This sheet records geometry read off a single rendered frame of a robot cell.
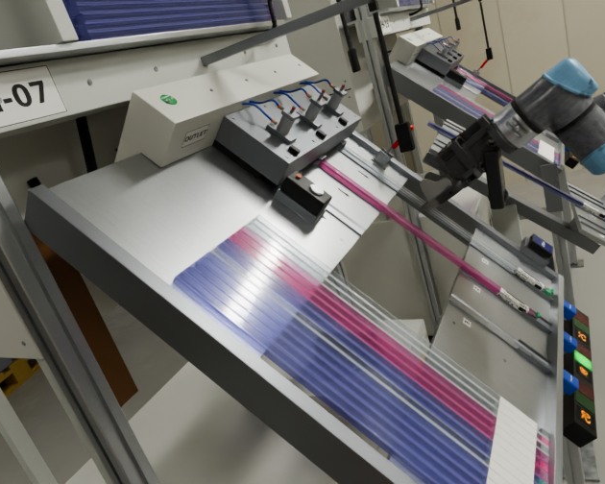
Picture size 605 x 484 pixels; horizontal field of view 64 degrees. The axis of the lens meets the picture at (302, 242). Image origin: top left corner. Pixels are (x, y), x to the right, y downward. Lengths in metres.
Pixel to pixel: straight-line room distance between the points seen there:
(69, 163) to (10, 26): 0.23
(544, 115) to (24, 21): 0.77
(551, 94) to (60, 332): 0.81
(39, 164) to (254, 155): 0.33
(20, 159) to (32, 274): 0.22
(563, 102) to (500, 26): 3.11
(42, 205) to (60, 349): 0.18
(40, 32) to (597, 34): 3.78
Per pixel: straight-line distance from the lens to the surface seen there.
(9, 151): 0.84
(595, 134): 0.93
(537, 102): 0.92
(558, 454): 0.76
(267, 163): 0.80
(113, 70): 0.78
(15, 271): 0.67
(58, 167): 0.88
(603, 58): 4.17
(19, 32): 0.75
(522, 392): 0.82
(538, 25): 4.05
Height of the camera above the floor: 1.27
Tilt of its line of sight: 18 degrees down
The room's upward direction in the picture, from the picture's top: 18 degrees counter-clockwise
